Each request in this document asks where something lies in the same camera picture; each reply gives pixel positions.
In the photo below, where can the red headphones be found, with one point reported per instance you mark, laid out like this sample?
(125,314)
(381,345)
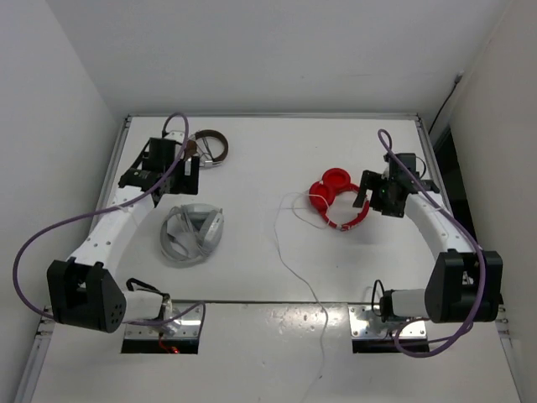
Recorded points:
(324,192)

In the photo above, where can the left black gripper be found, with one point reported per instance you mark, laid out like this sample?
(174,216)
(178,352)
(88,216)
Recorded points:
(185,183)

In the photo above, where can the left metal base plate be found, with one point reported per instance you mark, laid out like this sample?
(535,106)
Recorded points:
(187,325)

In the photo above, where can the metal base plate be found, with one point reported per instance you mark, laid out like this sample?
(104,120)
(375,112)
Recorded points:
(365,325)
(187,325)

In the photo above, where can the grey white headphones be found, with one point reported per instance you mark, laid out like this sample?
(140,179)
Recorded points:
(190,233)

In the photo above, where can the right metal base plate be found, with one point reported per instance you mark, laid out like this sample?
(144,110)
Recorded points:
(365,325)

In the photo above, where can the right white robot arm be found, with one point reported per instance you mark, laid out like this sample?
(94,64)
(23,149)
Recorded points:
(465,278)

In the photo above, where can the brown silver headphones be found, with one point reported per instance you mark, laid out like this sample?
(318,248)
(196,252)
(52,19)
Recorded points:
(210,146)

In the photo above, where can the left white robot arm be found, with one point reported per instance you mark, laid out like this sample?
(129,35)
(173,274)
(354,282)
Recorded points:
(83,288)

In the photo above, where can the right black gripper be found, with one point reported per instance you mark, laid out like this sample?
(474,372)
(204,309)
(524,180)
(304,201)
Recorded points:
(372,181)

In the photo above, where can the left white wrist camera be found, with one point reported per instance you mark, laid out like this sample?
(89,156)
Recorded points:
(175,135)

